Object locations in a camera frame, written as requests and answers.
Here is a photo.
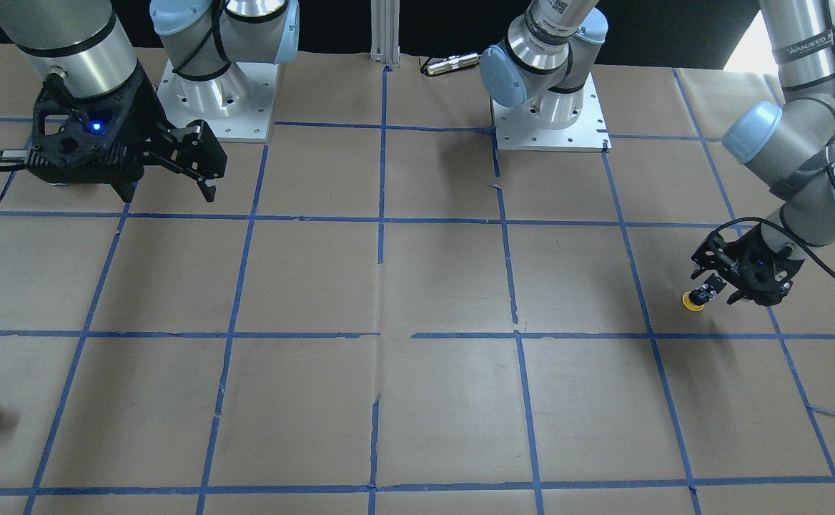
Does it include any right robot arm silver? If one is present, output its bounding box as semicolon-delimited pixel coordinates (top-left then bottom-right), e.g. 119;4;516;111
0;1;300;202

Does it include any yellow push button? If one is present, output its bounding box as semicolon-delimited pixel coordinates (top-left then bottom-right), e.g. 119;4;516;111
681;275;728;313

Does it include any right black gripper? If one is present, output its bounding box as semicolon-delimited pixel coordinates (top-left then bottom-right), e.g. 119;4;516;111
25;68;227;203

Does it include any metal cable connector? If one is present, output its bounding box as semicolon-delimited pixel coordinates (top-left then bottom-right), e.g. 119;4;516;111
420;52;480;77

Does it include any aluminium frame post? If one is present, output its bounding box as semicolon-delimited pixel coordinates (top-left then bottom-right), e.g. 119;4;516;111
370;0;400;68

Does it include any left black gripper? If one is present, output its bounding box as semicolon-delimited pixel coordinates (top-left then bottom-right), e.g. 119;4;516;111
690;237;804;305

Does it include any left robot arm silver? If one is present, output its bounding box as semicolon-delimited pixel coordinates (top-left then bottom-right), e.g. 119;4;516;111
480;1;835;312

